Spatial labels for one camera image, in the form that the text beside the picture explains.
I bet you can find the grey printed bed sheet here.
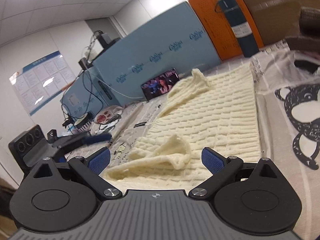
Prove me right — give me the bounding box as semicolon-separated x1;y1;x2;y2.
108;44;319;239

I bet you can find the blue white ceramic mug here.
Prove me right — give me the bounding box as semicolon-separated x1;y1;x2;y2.
74;112;93;132

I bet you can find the smartphone playing video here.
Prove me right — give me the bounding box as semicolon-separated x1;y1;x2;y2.
141;68;180;101

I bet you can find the black power adapter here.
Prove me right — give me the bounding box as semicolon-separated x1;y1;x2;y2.
95;30;120;49

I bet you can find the orange flat box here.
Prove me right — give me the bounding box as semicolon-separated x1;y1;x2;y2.
188;0;264;61

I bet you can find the dark blue vacuum bottle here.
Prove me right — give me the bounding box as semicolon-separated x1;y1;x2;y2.
216;0;259;57

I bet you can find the black power cable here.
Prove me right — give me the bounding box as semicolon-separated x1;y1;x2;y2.
61;29;111;131

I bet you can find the dark brown folded garment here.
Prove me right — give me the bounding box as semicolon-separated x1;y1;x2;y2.
285;7;319;53

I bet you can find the large brown cardboard box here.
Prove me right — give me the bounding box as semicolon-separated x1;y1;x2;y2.
244;0;319;45

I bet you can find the light blue flat box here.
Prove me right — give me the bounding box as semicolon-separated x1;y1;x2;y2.
93;2;220;105

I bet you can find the cream cable knit sweater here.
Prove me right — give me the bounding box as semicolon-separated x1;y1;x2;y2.
103;64;261;191

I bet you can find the blue wall notice poster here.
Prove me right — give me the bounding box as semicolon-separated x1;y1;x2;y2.
9;51;75;115

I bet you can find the white charging cable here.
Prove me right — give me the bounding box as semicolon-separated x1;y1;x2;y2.
85;37;146;100

